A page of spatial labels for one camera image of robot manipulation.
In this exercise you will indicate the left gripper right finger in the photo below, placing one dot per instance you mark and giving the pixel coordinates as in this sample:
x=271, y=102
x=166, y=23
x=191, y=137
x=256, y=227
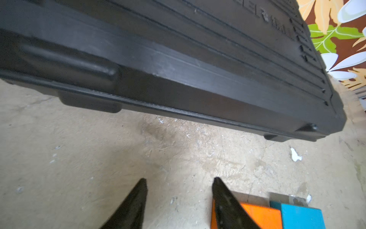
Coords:
x=229, y=213

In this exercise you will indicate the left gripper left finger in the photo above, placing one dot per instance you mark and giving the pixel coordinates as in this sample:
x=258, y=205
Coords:
x=130, y=214

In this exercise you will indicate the orange block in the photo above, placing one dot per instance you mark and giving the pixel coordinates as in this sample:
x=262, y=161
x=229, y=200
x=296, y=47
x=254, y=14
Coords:
x=264, y=217

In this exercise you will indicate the teal block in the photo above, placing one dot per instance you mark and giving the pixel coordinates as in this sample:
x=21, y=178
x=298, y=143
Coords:
x=297, y=217

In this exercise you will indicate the black plastic tool case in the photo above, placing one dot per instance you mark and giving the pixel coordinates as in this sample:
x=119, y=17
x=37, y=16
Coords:
x=244, y=65

